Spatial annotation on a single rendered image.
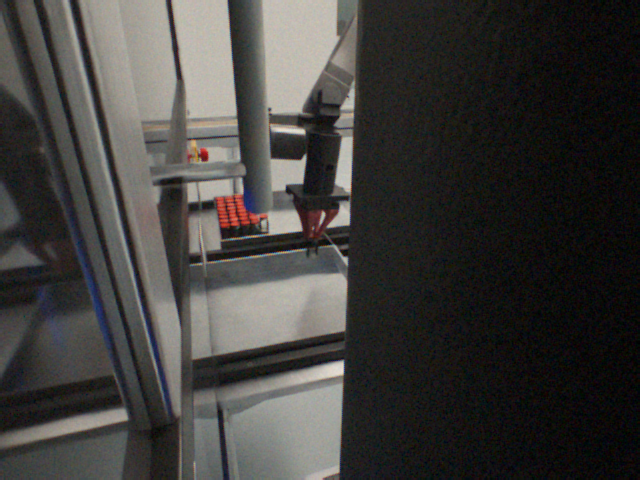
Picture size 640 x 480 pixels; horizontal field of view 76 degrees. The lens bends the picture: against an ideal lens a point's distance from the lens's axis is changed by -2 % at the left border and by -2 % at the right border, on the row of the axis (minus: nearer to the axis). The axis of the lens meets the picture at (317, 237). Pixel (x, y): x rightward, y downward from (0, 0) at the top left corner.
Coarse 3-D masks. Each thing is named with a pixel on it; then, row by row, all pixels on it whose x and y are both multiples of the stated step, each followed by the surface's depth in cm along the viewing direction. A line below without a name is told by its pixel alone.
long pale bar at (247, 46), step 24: (240, 0) 28; (240, 24) 29; (240, 48) 30; (264, 48) 31; (240, 72) 30; (264, 72) 31; (240, 96) 31; (264, 96) 32; (240, 120) 32; (264, 120) 32; (240, 144) 33; (264, 144) 33; (168, 168) 33; (192, 168) 33; (216, 168) 33; (240, 168) 34; (264, 168) 34; (264, 192) 35
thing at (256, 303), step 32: (256, 256) 82; (288, 256) 84; (320, 256) 86; (224, 288) 78; (256, 288) 78; (288, 288) 78; (320, 288) 78; (224, 320) 70; (256, 320) 70; (288, 320) 70; (320, 320) 70; (224, 352) 58; (256, 352) 60
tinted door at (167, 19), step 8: (160, 0) 54; (168, 0) 85; (168, 8) 78; (168, 16) 73; (168, 24) 69; (168, 32) 65; (168, 40) 61; (168, 48) 58; (168, 56) 55; (176, 56) 87; (176, 64) 86; (176, 72) 80; (176, 80) 74; (176, 88) 70; (176, 96) 65; (176, 104) 62; (176, 112) 58
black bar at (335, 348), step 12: (312, 348) 61; (324, 348) 61; (336, 348) 61; (252, 360) 59; (264, 360) 59; (276, 360) 59; (288, 360) 59; (300, 360) 60; (312, 360) 61; (324, 360) 61; (228, 372) 57; (240, 372) 58; (252, 372) 58; (264, 372) 59
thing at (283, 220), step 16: (272, 208) 111; (288, 208) 111; (272, 224) 102; (288, 224) 102; (320, 224) 102; (336, 224) 102; (224, 240) 88; (240, 240) 89; (256, 240) 90; (272, 240) 91
